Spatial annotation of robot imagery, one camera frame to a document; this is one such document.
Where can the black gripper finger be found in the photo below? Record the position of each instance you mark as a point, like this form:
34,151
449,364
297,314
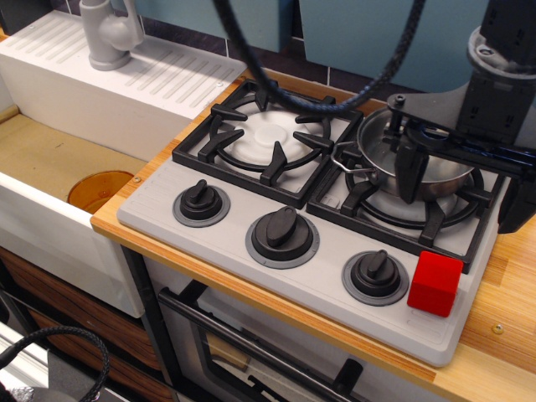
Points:
518,203
410,165

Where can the black stove knob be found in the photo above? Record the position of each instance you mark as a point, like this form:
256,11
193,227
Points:
282,240
375,278
201,205

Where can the white toy sink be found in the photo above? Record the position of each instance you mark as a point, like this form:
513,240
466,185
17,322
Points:
63,120

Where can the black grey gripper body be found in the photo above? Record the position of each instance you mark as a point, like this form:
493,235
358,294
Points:
491,119

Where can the black left stove knob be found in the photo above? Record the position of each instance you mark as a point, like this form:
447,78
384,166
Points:
201,205

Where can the grey toy stove top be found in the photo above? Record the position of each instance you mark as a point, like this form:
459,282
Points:
306,207

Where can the black right burner grate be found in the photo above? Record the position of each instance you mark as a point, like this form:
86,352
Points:
453,226

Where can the red wooden cube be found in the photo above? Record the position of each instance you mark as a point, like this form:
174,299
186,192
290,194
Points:
434,285

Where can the black left burner grate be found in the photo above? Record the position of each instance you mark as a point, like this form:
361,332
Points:
250,141

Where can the grey toy faucet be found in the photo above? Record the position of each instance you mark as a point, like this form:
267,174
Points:
110,38

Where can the wooden drawer fronts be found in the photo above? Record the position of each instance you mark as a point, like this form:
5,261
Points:
32,299

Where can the black burner grate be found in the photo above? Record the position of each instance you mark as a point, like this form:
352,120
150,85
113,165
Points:
453,226
250,141

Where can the black middle stove knob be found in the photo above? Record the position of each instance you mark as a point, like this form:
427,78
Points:
282,240

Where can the oven door with black handle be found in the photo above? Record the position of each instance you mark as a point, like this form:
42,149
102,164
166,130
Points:
242,354

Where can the black right stove knob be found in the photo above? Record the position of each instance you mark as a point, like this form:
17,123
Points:
375,278

